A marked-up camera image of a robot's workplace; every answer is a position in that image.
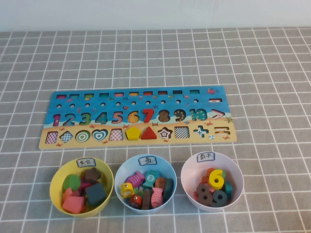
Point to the red wooden triangle piece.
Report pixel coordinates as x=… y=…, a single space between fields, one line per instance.
x=148 y=134

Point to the yellow wooden pentagon piece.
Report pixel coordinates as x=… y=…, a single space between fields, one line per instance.
x=133 y=134

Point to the colourful wooden puzzle board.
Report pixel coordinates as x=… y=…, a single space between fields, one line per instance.
x=184 y=145

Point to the light blue plastic bowl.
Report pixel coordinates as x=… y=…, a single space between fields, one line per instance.
x=131 y=165

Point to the pink plastic bowl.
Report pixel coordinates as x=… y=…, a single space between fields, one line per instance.
x=194 y=170

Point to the orange wooden number piece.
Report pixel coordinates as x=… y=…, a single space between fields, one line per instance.
x=205 y=180
x=210 y=171

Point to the brown wooden star piece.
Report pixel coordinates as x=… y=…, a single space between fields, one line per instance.
x=92 y=174

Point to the red wooden number piece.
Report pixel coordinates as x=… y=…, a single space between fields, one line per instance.
x=195 y=195

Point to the green wooden number piece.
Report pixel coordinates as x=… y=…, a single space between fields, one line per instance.
x=224 y=174

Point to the dark blue wooden square piece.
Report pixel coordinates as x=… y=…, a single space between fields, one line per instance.
x=96 y=194

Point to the magenta wooden shape piece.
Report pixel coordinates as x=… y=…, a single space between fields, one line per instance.
x=84 y=185

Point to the teal wooden number piece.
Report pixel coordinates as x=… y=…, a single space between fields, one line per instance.
x=229 y=189

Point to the green round wooden piece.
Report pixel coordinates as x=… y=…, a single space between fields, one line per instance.
x=71 y=182

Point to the pink wooden shape piece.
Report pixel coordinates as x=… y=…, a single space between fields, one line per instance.
x=68 y=193

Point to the salmon wooden block piece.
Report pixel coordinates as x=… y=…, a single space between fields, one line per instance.
x=73 y=204

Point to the yellow plastic bowl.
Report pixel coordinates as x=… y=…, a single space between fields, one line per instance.
x=54 y=191

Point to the red wooden number seven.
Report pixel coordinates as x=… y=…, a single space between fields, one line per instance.
x=148 y=111

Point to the teal wooden fish with number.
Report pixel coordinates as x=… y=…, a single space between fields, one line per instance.
x=151 y=178

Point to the orange brown wooden fish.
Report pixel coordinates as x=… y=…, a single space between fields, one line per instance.
x=160 y=182

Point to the pink striped wooden fish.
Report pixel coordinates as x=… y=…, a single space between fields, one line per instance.
x=135 y=179

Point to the dark teal wooden fish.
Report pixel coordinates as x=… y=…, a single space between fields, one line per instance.
x=168 y=188

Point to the green wooden fish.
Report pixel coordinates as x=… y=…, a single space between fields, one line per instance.
x=138 y=192

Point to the yellow wooden fish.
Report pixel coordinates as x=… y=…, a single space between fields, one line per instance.
x=126 y=189

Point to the yellow wooden number six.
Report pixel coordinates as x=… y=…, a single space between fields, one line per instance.
x=211 y=180

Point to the red wooden fish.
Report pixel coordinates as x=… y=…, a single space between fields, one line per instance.
x=135 y=201

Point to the brown wooden number eight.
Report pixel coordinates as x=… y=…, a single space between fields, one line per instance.
x=204 y=193

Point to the dark grey wooden number nine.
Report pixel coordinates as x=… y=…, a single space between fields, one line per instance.
x=224 y=197

